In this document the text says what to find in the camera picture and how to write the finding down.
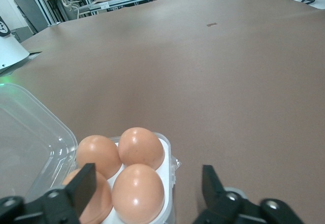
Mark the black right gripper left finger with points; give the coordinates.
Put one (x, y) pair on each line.
(50, 208)

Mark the white chair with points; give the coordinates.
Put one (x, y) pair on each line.
(68, 4)

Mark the clear plastic egg box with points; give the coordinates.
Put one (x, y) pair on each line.
(168, 163)

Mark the grey panel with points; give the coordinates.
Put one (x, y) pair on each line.
(28, 10)

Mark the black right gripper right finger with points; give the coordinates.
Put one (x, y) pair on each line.
(228, 208)

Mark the brown egg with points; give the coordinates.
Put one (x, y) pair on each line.
(99, 153)
(141, 147)
(101, 198)
(138, 193)

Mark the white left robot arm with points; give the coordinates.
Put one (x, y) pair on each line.
(10, 51)

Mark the aluminium rack upright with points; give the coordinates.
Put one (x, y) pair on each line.
(43, 3)

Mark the white paper label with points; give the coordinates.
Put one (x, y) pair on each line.
(105, 5)

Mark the clear tape piece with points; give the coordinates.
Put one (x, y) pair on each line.
(177, 161)

